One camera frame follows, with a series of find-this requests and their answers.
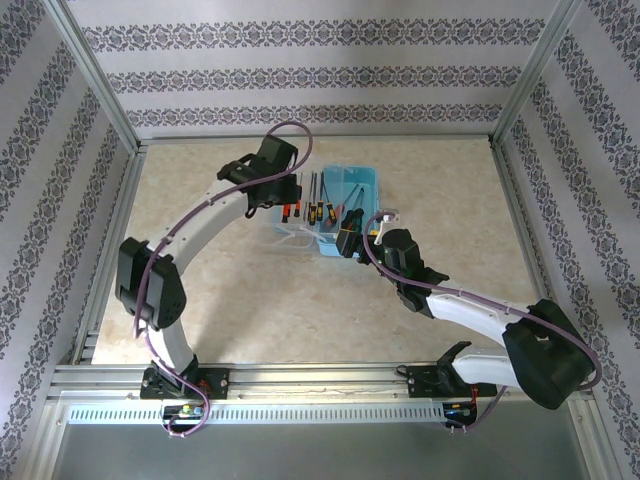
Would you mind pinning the blue plastic tool box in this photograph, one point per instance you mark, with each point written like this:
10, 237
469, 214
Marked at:
367, 175

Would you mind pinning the clear plastic tool box lid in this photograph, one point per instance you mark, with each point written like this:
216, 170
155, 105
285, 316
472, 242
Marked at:
295, 240

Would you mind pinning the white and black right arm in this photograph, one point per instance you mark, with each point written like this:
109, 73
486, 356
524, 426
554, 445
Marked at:
470, 310

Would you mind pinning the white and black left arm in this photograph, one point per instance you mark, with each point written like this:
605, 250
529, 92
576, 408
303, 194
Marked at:
200, 225

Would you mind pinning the small controller board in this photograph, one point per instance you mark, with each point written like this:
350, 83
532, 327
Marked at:
457, 411
185, 411

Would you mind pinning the grey metal sheet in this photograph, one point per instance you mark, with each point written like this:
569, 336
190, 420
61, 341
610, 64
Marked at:
320, 455

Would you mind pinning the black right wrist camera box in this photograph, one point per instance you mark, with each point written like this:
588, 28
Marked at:
347, 245

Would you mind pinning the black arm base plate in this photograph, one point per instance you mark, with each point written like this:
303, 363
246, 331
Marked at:
220, 382
422, 382

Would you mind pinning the aluminium mounting rail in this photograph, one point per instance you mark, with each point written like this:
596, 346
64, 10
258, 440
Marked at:
320, 380

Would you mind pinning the aluminium frame post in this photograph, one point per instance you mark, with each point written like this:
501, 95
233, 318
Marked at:
97, 80
531, 80

